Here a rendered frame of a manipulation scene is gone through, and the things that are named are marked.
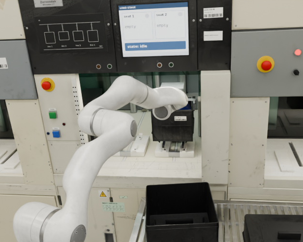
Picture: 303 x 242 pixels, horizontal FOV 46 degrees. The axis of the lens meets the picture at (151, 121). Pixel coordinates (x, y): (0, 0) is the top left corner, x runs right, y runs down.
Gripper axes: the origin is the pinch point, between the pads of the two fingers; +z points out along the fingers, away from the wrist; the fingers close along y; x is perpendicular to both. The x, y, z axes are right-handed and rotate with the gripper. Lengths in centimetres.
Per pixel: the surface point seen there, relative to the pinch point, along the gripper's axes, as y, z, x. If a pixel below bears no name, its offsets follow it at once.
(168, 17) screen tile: 4.5, -28.9, 40.2
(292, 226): 55, -57, -36
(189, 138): 9.4, -9.0, -23.7
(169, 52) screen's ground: 4.3, -28.9, 26.1
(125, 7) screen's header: -13, -30, 45
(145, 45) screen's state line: -5.9, -29.5, 29.0
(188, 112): 9.2, -9.2, -8.8
